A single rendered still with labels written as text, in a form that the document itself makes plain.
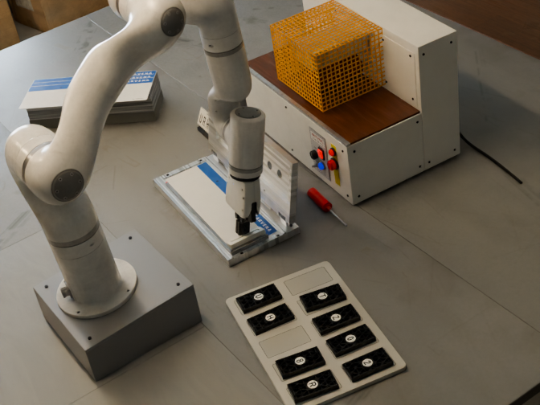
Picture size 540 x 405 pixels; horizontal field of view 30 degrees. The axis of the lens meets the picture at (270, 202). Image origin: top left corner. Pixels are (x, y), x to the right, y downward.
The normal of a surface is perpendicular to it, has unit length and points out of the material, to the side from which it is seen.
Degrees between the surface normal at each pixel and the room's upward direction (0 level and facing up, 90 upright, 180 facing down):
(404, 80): 90
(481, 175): 0
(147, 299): 3
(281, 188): 79
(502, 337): 0
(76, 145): 66
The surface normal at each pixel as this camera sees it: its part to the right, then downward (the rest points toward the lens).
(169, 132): -0.14, -0.79
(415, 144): 0.51, 0.47
